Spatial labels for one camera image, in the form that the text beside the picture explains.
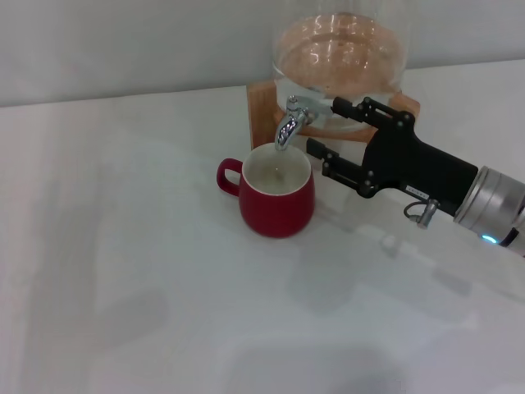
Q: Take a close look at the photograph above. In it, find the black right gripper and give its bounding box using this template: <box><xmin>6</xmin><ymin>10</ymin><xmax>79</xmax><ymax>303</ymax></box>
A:
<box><xmin>306</xmin><ymin>95</ymin><xmax>480</xmax><ymax>218</ymax></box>

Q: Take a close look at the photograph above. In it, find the chrome faucet with lever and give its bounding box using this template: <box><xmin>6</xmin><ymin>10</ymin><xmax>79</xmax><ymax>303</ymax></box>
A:
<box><xmin>274</xmin><ymin>94</ymin><xmax>334</xmax><ymax>153</ymax></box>

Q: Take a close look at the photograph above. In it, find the red ceramic cup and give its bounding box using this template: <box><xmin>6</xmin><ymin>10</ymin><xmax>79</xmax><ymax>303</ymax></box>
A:
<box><xmin>215</xmin><ymin>143</ymin><xmax>317</xmax><ymax>240</ymax></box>

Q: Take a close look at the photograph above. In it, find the clear glass dispenser jar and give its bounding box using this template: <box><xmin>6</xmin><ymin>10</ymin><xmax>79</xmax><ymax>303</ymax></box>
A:
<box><xmin>270</xmin><ymin>0</ymin><xmax>412</xmax><ymax>133</ymax></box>

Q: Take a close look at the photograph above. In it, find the light wooden jar stand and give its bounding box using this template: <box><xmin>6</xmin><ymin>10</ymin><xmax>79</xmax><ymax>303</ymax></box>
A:
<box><xmin>246</xmin><ymin>79</ymin><xmax>422</xmax><ymax>153</ymax></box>

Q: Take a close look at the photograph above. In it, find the grey right arm cable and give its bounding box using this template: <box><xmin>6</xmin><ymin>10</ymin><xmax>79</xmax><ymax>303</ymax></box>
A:
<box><xmin>403</xmin><ymin>198</ymin><xmax>441</xmax><ymax>229</ymax></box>

